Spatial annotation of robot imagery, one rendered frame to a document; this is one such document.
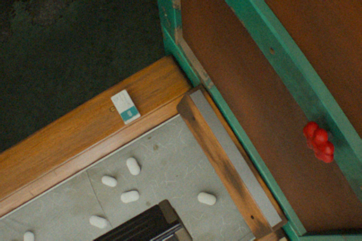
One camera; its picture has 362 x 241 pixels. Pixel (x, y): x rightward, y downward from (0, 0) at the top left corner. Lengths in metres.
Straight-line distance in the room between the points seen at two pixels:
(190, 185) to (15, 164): 0.37
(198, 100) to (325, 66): 0.46
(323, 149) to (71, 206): 0.63
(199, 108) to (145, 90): 0.16
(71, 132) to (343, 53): 0.68
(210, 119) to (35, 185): 0.39
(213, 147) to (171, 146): 0.13
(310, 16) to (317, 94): 0.08
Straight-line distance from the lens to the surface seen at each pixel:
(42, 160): 0.94
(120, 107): 0.91
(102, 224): 0.90
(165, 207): 0.57
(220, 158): 0.82
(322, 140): 0.41
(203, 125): 0.82
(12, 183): 0.96
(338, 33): 0.35
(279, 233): 0.89
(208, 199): 0.89
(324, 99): 0.41
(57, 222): 0.95
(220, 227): 0.91
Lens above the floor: 1.64
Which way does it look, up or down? 75 degrees down
